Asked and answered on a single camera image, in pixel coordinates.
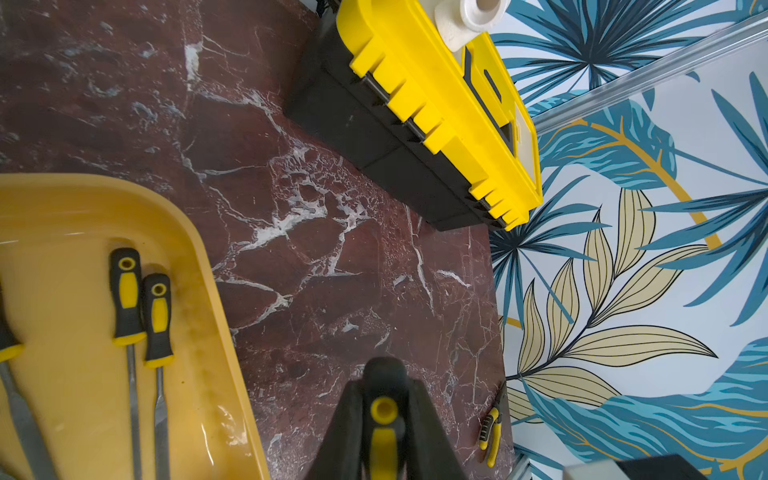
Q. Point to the yellow handled pliers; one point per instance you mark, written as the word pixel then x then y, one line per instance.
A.
pixel 489 439

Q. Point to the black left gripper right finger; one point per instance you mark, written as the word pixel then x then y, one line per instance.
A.
pixel 429 454

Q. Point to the yellow black file tool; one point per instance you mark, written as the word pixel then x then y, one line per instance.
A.
pixel 385 397
pixel 156 313
pixel 28 432
pixel 124 277

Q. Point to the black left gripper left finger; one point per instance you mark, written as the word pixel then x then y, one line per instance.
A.
pixel 339 455

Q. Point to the white tape roll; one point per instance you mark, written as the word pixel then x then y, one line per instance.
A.
pixel 461 21

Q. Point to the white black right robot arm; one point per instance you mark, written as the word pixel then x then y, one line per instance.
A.
pixel 668 467

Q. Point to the yellow plastic storage tray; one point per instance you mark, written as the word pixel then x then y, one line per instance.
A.
pixel 97 421

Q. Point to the yellow black toolbox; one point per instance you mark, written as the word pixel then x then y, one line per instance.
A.
pixel 444 132

